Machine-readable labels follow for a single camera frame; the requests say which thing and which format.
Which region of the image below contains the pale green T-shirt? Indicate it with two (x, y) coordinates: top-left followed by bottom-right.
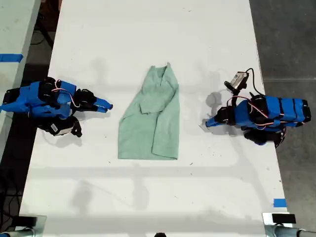
(117, 62), (180, 161)

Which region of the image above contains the long blue tape strip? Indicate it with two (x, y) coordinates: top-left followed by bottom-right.
(0, 53), (24, 63)

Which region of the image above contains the white side table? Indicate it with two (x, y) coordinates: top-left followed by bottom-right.
(0, 0), (42, 154)

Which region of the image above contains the short blue tape strip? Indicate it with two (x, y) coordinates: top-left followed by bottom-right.
(273, 197), (288, 208)

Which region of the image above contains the small black box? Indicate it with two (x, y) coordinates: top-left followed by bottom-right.
(272, 213), (297, 224)
(11, 216), (38, 228)

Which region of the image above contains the red white arm wire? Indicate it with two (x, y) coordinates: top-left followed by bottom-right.
(52, 79), (81, 108)
(226, 95), (282, 130)

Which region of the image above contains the black camera stalk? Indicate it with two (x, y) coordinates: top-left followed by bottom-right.
(70, 116), (83, 138)
(230, 88), (242, 107)

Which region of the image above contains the grey gripper camera box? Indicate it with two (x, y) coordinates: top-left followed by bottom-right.
(48, 118), (74, 137)
(224, 71), (248, 91)

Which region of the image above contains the black camera cable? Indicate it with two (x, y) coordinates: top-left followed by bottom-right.
(245, 68), (263, 96)

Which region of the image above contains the black looped floor cable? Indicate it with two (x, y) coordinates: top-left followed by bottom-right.
(30, 13), (54, 48)

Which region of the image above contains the silver metal bracket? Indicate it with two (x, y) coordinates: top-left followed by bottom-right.
(0, 215), (47, 237)
(262, 212), (316, 237)

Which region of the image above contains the black floor cable bundle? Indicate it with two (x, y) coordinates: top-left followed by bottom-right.
(0, 170), (23, 231)

